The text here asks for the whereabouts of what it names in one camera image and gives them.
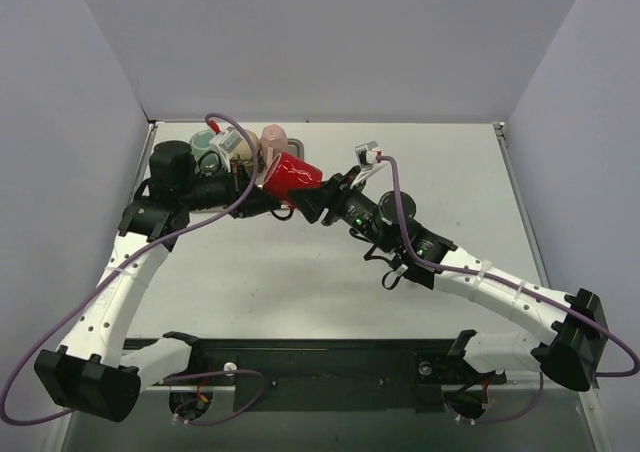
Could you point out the pink mug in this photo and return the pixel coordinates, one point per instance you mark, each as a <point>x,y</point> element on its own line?
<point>273,138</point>

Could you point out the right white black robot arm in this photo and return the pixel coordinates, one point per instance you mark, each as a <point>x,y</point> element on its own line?
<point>560,335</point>

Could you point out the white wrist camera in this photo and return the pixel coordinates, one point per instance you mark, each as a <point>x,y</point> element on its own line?
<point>225,143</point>
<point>368,156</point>

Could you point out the green mug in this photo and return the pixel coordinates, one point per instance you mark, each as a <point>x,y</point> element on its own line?
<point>201,149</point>

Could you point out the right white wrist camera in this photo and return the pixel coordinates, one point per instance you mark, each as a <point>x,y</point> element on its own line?
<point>368,156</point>

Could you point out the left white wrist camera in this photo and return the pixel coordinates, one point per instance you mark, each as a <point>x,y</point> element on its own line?
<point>225,143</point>

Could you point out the red mug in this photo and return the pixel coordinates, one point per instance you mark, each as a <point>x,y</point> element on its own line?
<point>289,172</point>

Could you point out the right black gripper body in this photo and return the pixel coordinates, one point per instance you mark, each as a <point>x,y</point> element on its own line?
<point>332,200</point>

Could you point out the beige mug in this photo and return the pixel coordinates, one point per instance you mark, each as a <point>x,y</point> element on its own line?
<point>240,147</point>

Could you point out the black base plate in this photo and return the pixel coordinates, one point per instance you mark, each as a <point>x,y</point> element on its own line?
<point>332,375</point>

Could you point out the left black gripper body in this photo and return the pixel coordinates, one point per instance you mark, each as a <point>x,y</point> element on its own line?
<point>244,199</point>

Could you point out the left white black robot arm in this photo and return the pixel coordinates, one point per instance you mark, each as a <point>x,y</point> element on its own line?
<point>89,372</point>

